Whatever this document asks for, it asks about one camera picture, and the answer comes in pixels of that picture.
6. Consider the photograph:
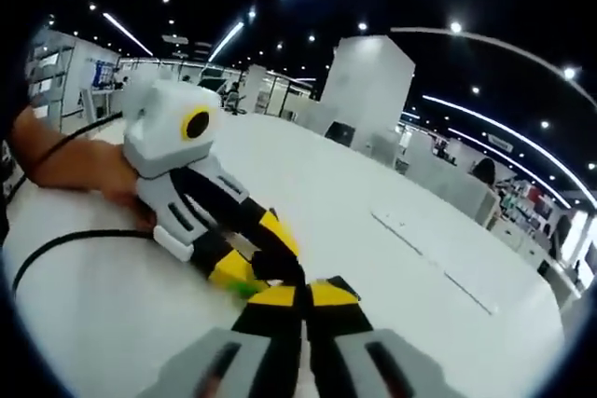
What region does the white desk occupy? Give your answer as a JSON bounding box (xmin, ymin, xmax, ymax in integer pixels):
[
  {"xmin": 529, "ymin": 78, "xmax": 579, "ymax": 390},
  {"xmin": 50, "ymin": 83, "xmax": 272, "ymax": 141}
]
[{"xmin": 0, "ymin": 111, "xmax": 584, "ymax": 398}]

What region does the black charging cable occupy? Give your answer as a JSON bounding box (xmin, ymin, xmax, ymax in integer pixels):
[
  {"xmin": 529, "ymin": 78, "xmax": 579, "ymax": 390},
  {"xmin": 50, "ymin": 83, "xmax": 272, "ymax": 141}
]
[{"xmin": 11, "ymin": 227, "xmax": 307, "ymax": 299}]

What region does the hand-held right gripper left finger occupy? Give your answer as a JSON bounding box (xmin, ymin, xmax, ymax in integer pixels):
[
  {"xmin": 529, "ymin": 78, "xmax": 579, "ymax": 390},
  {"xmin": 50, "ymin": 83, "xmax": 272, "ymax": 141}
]
[{"xmin": 139, "ymin": 283, "xmax": 305, "ymax": 398}]

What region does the person's left hand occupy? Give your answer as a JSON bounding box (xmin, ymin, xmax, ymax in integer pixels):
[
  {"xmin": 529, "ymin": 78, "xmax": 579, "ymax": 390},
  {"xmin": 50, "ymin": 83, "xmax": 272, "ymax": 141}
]
[{"xmin": 99, "ymin": 140, "xmax": 157, "ymax": 232}]

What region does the white square pillar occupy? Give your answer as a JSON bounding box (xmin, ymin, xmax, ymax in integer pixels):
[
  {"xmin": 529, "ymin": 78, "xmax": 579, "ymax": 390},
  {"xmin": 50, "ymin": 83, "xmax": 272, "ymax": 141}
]
[{"xmin": 318, "ymin": 34, "xmax": 417, "ymax": 139}]

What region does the black monitor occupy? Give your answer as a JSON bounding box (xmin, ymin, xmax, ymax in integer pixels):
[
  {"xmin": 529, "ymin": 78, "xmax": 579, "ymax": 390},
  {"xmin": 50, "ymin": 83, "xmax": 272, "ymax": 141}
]
[{"xmin": 323, "ymin": 121, "xmax": 356, "ymax": 146}]

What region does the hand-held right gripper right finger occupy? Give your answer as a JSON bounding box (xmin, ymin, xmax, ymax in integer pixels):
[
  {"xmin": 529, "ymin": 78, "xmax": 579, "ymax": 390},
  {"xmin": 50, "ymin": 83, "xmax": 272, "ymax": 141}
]
[{"xmin": 304, "ymin": 276, "xmax": 468, "ymax": 398}]

